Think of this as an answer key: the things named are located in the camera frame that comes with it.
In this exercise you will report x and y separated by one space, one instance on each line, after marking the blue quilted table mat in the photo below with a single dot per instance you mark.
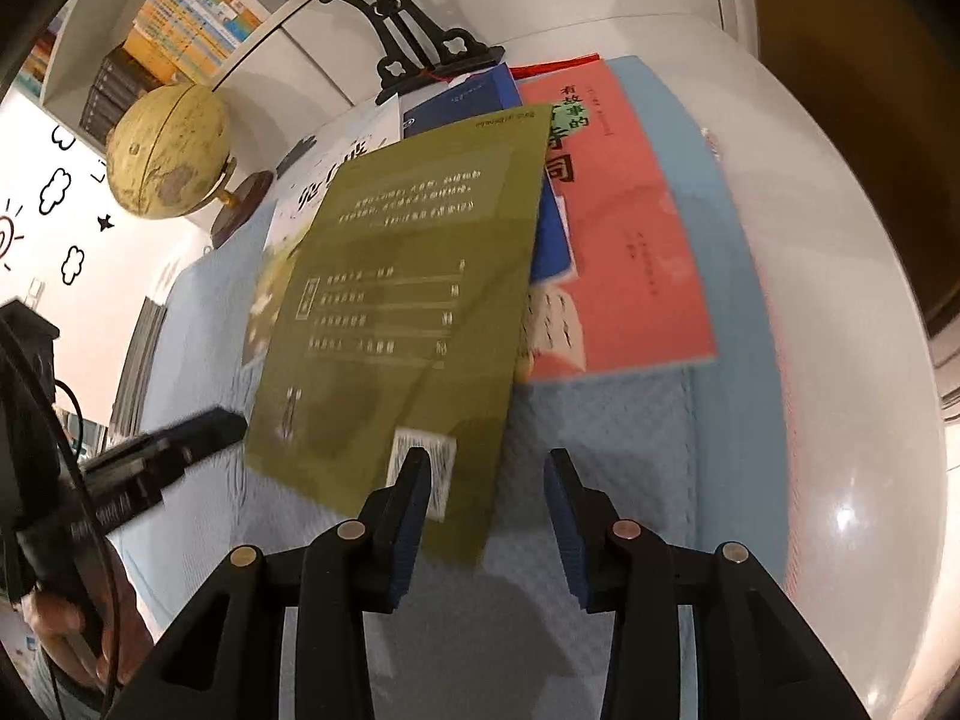
699 454

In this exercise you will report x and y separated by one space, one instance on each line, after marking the white bookshelf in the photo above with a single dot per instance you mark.
274 85

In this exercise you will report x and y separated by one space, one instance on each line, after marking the dark wooden cabinet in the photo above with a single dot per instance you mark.
881 78

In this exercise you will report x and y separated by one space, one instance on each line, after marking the white book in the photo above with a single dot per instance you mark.
298 195

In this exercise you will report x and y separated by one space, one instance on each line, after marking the coral red book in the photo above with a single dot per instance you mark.
634 300

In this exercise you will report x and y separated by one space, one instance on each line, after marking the small black metal ornament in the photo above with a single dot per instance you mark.
294 155

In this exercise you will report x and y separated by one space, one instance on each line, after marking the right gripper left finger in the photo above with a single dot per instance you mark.
221 657

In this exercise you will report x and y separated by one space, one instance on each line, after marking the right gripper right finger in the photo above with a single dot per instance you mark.
756 656

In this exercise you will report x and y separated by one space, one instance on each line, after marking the red fairy tale book 01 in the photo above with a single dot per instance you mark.
127 409

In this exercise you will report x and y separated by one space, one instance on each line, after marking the person left hand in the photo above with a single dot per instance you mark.
59 626

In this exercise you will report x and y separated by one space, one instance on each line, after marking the olive green book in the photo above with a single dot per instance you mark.
401 325

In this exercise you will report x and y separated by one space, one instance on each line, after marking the antique yellow desk globe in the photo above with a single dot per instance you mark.
170 156

